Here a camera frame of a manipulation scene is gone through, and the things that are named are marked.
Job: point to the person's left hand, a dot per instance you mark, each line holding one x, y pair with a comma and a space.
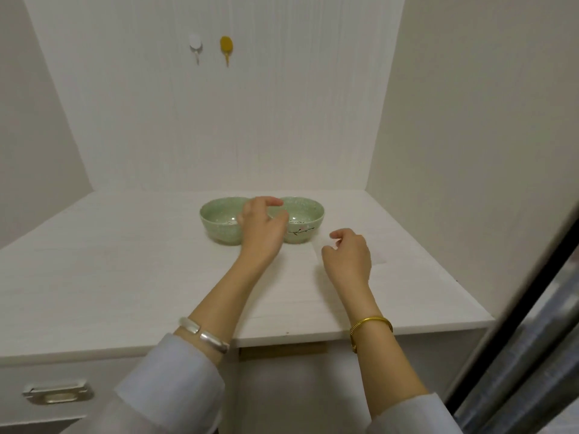
260, 234

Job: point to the person's right hand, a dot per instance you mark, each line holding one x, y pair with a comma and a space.
350, 262

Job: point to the person's left thumb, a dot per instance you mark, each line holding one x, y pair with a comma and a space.
279, 216

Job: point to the person's right thumb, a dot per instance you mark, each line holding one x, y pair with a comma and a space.
327, 256

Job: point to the person's right forearm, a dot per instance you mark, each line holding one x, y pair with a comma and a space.
380, 361

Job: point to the person's left forearm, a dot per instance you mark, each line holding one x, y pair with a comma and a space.
221, 302

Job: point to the green bowl with flower print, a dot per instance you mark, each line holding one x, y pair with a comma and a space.
305, 221

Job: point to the plain green ceramic bowl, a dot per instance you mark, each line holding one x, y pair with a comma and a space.
219, 219

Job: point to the person's white right sleeve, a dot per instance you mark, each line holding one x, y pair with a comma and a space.
416, 418

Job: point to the person's white sleeve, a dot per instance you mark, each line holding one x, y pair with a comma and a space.
416, 418
163, 393

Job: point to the person's white left sleeve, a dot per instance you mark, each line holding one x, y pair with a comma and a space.
163, 393

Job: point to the white drawer front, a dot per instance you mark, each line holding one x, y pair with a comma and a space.
54, 420

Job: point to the yellow wall hook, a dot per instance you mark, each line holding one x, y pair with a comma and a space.
226, 46

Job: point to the white wall hook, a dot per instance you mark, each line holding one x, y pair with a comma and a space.
195, 42

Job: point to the dark sliding door frame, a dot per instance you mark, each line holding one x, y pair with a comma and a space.
511, 320

